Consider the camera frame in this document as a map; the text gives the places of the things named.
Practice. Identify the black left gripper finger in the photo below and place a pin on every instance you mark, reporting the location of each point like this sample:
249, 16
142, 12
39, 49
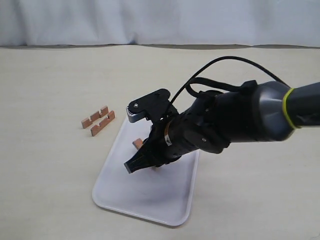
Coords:
129, 164

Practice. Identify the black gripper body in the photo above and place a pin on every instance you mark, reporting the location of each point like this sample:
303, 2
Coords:
186, 132

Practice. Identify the wooden notched piece three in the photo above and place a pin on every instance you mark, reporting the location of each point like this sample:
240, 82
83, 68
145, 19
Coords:
143, 158

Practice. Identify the wooden notched piece one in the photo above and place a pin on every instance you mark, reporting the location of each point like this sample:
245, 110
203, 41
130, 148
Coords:
106, 119

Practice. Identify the wooden notched piece two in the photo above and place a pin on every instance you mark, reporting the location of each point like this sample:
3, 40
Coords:
95, 116

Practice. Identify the white plastic tray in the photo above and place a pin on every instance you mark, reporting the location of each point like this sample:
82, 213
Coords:
161, 195

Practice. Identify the yellow rubber band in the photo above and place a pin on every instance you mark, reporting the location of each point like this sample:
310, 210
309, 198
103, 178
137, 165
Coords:
292, 106

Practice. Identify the white backdrop cloth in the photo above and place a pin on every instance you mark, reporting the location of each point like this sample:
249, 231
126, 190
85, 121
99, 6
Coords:
160, 22

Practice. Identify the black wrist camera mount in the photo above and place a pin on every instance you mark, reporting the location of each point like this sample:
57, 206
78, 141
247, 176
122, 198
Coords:
153, 107

